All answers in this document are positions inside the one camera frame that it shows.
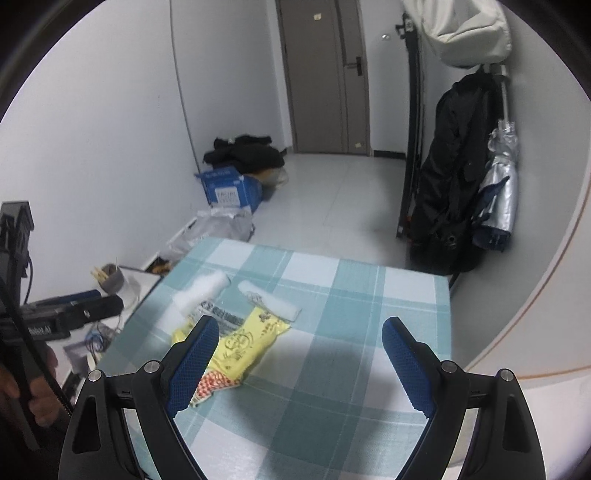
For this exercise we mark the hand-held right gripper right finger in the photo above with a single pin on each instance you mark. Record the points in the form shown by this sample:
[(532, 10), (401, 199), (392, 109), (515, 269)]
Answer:
[(406, 364)]

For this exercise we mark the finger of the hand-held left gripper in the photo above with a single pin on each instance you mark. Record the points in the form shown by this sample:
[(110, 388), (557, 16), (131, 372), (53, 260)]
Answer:
[(81, 297), (99, 309)]

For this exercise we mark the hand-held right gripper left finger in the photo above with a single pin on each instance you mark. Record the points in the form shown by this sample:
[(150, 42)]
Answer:
[(191, 364)]

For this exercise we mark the yellow bag with checkered end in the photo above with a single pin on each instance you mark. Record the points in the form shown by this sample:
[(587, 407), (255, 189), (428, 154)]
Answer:
[(240, 346)]

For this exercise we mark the white tissue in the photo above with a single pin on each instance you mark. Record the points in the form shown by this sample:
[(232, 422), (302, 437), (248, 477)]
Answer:
[(203, 288), (272, 302)]

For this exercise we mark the person's left hand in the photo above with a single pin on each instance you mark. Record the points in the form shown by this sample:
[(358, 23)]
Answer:
[(44, 401)]

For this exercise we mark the bundle of wooden chopsticks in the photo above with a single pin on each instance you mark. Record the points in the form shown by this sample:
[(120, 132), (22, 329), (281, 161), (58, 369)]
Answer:
[(98, 273)]

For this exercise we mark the grey cup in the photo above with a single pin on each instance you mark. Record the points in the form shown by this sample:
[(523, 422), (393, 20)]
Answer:
[(113, 279)]

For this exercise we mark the white cylindrical container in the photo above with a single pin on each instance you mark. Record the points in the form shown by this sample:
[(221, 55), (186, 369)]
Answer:
[(129, 290)]

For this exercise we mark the clear storage box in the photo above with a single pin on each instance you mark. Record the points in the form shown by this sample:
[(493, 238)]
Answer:
[(78, 355)]

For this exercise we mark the small brown item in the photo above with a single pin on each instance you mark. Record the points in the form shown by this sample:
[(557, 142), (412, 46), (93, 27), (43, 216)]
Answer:
[(160, 267)]

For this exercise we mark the teal checkered tablecloth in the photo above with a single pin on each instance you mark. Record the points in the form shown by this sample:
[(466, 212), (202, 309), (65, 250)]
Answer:
[(323, 300)]

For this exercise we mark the grey plastic bags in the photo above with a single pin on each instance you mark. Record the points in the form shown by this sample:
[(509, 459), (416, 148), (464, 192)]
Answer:
[(221, 226)]

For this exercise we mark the blue cardboard box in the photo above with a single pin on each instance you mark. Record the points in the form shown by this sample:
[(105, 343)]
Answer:
[(226, 189)]

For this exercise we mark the black hanging coat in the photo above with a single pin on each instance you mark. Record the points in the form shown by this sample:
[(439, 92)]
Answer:
[(448, 184)]

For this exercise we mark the silver folded umbrella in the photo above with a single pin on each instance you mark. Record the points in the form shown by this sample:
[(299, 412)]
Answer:
[(501, 194)]

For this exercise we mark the brown cardboard box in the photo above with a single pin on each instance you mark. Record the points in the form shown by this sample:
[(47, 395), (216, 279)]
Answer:
[(272, 177)]

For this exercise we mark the pile of black clothes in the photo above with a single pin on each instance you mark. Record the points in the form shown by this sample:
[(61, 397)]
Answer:
[(254, 154)]

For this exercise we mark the metal coat rack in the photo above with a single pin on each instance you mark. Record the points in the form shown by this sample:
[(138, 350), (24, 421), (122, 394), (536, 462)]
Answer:
[(506, 97)]

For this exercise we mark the grey door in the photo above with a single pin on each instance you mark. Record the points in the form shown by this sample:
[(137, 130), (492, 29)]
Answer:
[(318, 83)]

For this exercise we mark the white hanging bag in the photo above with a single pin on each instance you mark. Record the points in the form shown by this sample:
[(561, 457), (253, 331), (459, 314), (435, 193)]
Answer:
[(461, 32)]

